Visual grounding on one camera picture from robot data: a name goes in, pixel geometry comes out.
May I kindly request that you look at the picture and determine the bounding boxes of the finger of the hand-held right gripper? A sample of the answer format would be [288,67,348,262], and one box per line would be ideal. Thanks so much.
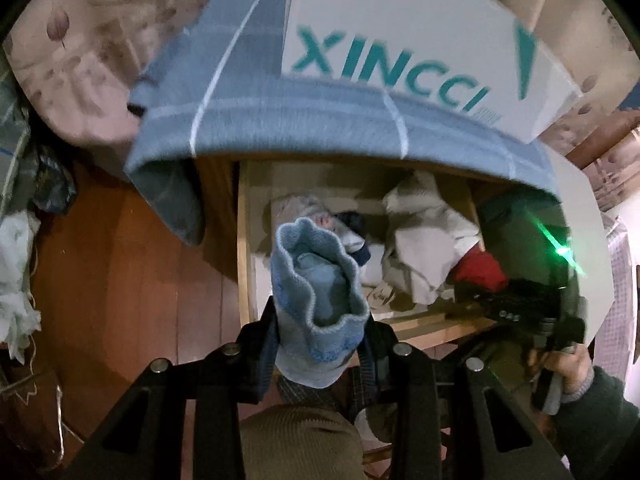
[452,282,511,317]

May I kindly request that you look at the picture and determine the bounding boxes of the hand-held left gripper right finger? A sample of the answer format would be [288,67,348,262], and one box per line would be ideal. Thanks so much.
[357,320,571,480]

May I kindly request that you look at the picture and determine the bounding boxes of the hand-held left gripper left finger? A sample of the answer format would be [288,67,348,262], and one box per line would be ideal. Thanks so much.
[75,295,281,480]

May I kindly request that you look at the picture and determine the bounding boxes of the red underwear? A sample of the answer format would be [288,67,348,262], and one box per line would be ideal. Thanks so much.
[451,251,509,293]

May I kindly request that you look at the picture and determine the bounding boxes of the light blue knit sock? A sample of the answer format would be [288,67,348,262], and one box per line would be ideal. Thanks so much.
[270,217,372,391]

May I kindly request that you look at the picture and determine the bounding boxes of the white ribbed underwear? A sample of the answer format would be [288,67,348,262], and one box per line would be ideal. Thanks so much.
[382,171,482,307]

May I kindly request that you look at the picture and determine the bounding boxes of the navy blue underwear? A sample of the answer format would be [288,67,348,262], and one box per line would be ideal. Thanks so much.
[334,211,374,267]

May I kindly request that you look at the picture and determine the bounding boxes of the person's right forearm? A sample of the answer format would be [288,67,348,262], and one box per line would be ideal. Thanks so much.
[547,365,628,480]

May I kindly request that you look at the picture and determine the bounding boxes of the person's right hand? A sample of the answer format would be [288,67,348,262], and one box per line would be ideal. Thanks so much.
[559,344,596,398]

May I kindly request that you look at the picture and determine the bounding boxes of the dark plaid slipper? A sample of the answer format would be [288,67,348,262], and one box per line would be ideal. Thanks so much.
[276,375,352,412]

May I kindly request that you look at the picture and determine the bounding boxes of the white cardboard sheet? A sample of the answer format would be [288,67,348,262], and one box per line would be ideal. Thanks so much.
[550,150,617,348]

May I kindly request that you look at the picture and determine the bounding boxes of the white folded garment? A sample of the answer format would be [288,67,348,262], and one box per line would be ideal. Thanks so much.
[359,242,417,313]

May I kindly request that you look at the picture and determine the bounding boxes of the white checked cloth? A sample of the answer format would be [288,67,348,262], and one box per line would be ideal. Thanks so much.
[595,212,640,391]

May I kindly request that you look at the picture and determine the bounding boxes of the greyish white garment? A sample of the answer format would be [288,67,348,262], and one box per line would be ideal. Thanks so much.
[272,194,346,233]

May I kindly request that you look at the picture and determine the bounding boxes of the blue checked cloth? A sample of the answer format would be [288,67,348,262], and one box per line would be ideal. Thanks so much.
[124,0,563,248]

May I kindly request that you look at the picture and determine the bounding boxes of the white shoe box teal print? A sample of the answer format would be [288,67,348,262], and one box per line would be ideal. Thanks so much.
[280,0,585,143]

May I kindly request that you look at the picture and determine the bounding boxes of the blue plastic packet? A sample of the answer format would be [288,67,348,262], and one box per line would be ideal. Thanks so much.
[32,147,78,217]

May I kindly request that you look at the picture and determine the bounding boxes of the grey plaid quilt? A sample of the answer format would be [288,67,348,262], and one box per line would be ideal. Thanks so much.
[0,70,41,221]

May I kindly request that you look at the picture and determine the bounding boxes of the floral beige bedsheet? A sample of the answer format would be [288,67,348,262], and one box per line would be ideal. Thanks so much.
[2,0,640,211]

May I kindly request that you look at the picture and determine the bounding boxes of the metal wire rack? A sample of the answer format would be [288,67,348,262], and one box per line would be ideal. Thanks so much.
[0,360,66,471]

